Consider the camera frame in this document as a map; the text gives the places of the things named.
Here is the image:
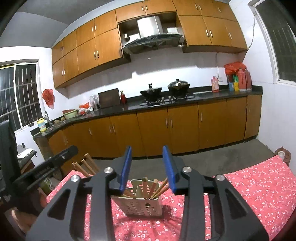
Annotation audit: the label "green basin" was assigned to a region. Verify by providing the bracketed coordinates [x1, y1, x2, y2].
[63, 109, 79, 120]

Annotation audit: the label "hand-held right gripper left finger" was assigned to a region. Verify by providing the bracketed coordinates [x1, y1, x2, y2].
[25, 146, 133, 241]

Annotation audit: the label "red bag over bottles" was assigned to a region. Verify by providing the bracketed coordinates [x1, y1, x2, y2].
[223, 61, 246, 75]

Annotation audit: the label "white wall cable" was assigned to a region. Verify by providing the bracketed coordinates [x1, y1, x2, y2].
[247, 13, 258, 50]

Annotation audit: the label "orange upper kitchen cabinets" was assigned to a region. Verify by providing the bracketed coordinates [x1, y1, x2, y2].
[51, 0, 248, 90]

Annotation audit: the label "brown post with white cap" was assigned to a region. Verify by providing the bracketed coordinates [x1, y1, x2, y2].
[275, 146, 291, 166]

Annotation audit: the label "dark pot with lid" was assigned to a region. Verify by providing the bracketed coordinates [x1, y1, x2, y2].
[167, 79, 190, 97]

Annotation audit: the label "black wok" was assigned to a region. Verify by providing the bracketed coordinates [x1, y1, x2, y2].
[140, 83, 162, 103]

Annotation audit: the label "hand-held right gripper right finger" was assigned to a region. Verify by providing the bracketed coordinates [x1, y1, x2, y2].
[162, 145, 270, 241]

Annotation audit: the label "barred window over sink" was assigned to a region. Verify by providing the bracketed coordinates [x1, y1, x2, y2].
[0, 60, 43, 134]

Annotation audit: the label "red floral tablecloth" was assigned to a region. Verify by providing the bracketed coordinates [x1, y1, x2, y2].
[46, 154, 296, 241]

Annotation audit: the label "tall red bottle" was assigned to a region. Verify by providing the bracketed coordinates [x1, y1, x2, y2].
[238, 69, 247, 92]
[246, 70, 253, 91]

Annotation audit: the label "dark cutting board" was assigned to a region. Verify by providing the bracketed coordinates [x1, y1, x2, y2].
[98, 88, 121, 109]

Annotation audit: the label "dark small stand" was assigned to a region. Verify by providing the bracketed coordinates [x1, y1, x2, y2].
[17, 143, 38, 175]

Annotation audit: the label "pink bottle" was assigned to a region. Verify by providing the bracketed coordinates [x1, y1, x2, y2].
[211, 76, 220, 93]

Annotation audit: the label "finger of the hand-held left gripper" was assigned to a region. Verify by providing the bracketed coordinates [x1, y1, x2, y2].
[13, 146, 79, 192]

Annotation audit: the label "person's left hand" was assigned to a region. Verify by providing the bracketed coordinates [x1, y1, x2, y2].
[5, 207, 40, 235]

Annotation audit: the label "green pot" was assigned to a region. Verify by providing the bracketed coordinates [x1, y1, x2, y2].
[40, 178, 53, 195]

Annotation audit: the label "beige perforated utensil holder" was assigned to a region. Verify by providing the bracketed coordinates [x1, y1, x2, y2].
[110, 179, 164, 218]

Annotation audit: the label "steel range hood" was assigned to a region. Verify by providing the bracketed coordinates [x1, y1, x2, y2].
[121, 16, 184, 55]

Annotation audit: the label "orange lower kitchen cabinets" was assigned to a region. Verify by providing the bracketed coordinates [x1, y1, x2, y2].
[47, 94, 263, 177]

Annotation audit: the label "black gas stove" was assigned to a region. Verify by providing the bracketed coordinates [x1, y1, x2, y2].
[138, 93, 195, 107]

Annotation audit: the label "orange kitchen cabinets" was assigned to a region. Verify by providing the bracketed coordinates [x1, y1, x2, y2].
[47, 94, 263, 177]
[51, 0, 248, 90]

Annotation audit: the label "metal faucet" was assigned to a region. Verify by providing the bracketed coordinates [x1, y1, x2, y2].
[44, 111, 53, 129]

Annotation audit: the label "hanging red plastic bag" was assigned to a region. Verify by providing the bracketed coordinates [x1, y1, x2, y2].
[41, 89, 56, 109]

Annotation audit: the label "yellow detergent bottle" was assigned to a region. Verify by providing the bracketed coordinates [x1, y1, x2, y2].
[38, 117, 48, 133]

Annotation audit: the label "clear plastic bag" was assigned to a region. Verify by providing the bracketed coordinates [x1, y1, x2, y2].
[89, 94, 100, 111]

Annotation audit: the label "black kitchen countertop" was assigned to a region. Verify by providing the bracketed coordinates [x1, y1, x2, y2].
[31, 85, 263, 139]

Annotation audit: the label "large side window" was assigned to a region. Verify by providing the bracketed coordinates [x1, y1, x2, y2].
[253, 0, 296, 87]

